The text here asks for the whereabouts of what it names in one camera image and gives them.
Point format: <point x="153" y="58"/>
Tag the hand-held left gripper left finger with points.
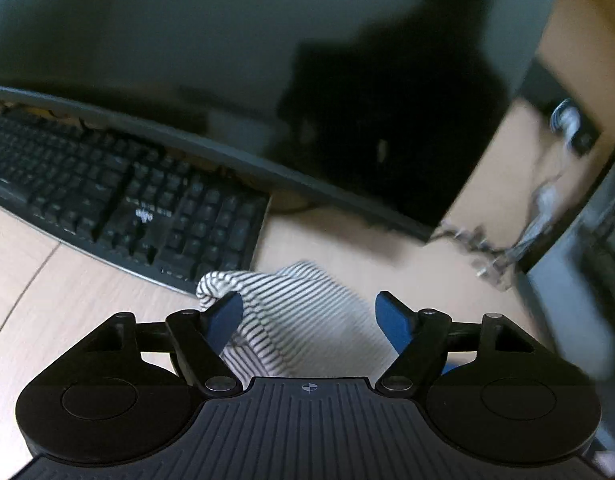
<point x="223" y="316"/>

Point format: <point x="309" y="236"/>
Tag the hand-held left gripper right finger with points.
<point x="395" y="316"/>

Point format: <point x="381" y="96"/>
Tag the black white striped shirt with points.
<point x="297" y="320"/>

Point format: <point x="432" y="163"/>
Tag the black keyboard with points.
<point x="112" y="195"/>

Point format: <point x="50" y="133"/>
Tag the black computer monitor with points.
<point x="187" y="40"/>

